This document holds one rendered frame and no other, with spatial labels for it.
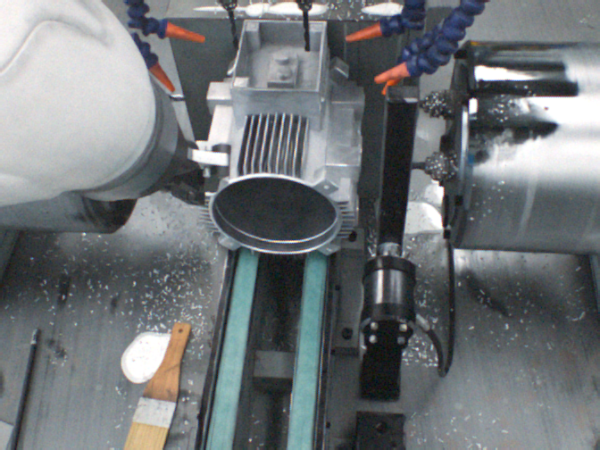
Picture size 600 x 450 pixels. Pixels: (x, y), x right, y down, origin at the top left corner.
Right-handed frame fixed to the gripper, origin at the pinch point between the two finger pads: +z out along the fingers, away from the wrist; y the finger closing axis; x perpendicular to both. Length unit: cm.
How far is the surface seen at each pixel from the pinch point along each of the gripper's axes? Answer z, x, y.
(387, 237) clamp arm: 14.6, 2.8, -19.1
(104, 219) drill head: 19.1, 1.7, 15.2
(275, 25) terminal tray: 17.3, -22.4, -4.7
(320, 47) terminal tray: 14.7, -18.9, -10.6
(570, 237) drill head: 15.7, 1.9, -39.2
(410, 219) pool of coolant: 45, -3, -23
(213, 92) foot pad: 20.5, -14.9, 3.0
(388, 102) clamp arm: -3.5, -7.5, -18.3
